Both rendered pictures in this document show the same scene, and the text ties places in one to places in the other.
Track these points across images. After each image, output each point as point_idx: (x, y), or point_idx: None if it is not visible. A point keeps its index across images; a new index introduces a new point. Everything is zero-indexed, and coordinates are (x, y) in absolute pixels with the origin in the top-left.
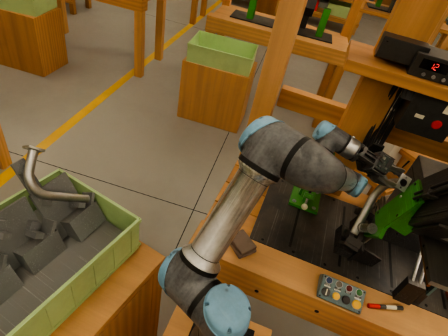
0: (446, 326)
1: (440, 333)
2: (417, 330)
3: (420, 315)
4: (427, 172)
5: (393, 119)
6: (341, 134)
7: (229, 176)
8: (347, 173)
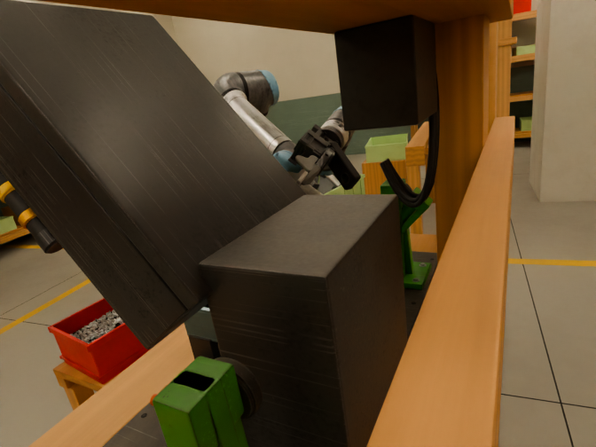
0: (150, 385)
1: (147, 373)
2: (166, 348)
3: (181, 358)
4: (331, 196)
5: (428, 121)
6: (331, 115)
7: (421, 234)
8: (239, 110)
